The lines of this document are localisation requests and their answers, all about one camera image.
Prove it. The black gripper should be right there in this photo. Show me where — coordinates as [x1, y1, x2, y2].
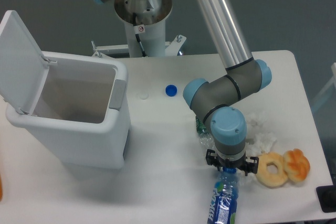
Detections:
[205, 149, 259, 176]

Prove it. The blue label plastic bottle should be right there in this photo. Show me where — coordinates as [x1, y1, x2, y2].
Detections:
[207, 168, 238, 224]

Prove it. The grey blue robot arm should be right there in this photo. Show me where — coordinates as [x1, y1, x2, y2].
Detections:
[95, 0, 272, 173]

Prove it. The green label crushed bottle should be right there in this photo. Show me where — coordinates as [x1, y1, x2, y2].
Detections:
[195, 117, 215, 156]

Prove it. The blue bottle cap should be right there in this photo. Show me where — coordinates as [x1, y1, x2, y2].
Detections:
[165, 84, 177, 97]

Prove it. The white bottle cap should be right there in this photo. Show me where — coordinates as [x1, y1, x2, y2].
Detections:
[138, 91, 149, 100]

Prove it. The upper crumpled white tissue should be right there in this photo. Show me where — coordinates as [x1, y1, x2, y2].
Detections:
[245, 112, 277, 157]

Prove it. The orange glazed bun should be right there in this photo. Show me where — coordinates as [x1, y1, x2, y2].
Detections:
[283, 148, 310, 183]

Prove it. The black device at edge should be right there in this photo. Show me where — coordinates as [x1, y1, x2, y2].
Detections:
[316, 185, 335, 213]

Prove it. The white trash bin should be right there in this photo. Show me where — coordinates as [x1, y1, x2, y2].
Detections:
[1, 10, 131, 169]

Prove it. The orange object at edge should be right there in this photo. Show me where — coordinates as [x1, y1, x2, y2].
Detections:
[0, 175, 3, 201]

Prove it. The plain ring doughnut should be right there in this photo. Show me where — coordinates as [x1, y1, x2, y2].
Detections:
[256, 152, 288, 188]

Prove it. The white frame at right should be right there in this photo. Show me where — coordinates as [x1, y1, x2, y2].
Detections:
[311, 62, 335, 114]

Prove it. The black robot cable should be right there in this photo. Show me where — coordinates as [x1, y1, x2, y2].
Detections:
[132, 13, 147, 58]

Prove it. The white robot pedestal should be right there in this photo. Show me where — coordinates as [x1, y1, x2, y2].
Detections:
[92, 0, 186, 58]

